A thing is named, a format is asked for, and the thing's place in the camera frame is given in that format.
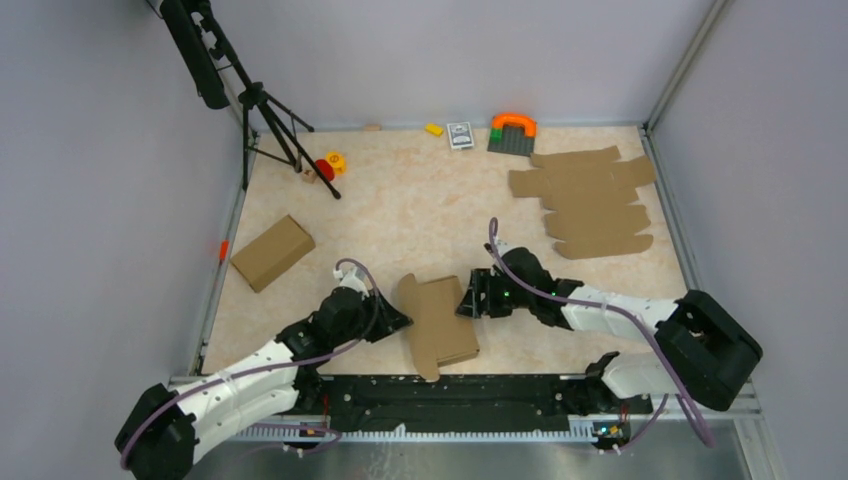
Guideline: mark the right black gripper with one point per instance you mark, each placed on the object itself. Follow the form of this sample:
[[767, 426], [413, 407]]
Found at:
[[474, 305]]

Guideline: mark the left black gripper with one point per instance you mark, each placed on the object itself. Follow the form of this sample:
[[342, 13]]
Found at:
[[386, 319]]

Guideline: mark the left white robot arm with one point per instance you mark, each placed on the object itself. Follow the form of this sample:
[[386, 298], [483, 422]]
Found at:
[[170, 430]]

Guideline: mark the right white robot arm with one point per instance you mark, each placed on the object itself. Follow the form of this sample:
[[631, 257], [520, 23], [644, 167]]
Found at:
[[697, 349]]

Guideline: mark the folded brown cardboard box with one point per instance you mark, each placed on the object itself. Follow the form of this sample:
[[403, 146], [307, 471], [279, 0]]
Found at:
[[272, 253]]

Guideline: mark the stack of flat cardboard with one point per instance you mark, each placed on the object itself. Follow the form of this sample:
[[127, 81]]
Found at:
[[592, 207]]

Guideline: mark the red round disc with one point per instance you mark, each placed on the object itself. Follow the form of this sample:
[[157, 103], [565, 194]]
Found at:
[[326, 169]]

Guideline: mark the small wooden cube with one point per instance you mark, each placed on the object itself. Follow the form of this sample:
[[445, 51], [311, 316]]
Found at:
[[309, 176]]

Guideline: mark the yellow round disc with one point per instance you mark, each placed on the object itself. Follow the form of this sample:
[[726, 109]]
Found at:
[[337, 161]]

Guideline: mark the dark grey building plate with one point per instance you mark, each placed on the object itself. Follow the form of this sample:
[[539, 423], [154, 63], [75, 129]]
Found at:
[[513, 142]]

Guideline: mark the playing card deck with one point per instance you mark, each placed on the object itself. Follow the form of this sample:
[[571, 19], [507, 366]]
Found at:
[[460, 136]]

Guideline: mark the yellow toy block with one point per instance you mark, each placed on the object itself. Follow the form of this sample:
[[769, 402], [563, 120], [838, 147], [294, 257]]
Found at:
[[434, 129]]

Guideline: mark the orange U-shaped toy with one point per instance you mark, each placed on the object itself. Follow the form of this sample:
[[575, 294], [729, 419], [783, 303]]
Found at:
[[511, 119]]

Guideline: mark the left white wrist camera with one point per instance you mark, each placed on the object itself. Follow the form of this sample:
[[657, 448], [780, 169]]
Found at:
[[353, 278]]

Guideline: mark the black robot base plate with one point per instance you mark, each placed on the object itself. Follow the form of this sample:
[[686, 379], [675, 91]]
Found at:
[[478, 403]]

